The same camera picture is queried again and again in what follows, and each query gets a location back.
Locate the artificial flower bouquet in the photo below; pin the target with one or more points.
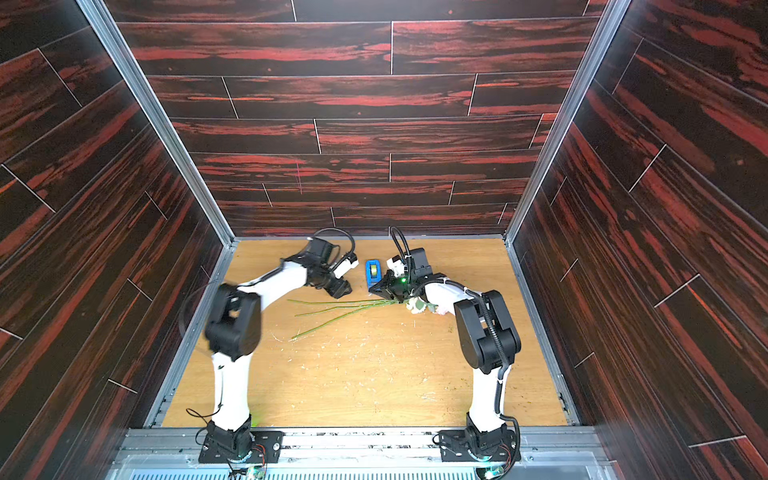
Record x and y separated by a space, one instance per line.
360 309

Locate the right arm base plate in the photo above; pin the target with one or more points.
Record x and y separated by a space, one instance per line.
470 445

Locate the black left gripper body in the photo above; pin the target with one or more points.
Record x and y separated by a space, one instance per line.
325 276

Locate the blue tape dispenser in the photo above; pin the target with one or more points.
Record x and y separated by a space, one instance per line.
369 282

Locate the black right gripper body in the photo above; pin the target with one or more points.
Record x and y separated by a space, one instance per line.
389 285

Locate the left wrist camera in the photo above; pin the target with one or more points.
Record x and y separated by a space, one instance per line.
344 267

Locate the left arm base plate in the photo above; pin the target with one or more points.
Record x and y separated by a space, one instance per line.
220 447

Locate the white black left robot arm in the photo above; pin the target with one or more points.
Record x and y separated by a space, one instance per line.
234 330

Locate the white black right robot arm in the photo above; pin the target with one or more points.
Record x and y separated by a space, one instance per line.
488 339

